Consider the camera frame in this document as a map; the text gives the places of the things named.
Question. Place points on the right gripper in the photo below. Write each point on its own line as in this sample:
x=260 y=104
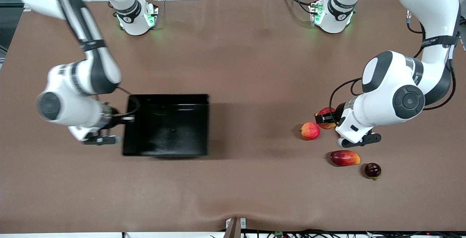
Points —
x=115 y=118

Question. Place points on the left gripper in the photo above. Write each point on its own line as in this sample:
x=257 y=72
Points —
x=339 y=112

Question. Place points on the red yellow striped apple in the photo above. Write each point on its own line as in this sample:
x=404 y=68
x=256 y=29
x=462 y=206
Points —
x=326 y=111

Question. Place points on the black plastic box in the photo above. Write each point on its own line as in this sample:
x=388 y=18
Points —
x=167 y=129

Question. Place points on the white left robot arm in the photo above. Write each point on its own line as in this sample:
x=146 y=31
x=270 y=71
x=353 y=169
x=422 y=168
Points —
x=378 y=107

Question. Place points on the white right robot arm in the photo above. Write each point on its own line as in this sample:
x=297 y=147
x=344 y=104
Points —
x=65 y=107

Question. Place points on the red yellow mango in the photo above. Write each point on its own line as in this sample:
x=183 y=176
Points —
x=344 y=158

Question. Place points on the large table cover mat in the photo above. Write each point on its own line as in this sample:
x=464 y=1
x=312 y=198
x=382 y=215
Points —
x=255 y=48

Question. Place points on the metal table edge bracket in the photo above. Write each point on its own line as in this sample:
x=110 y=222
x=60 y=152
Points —
x=235 y=229

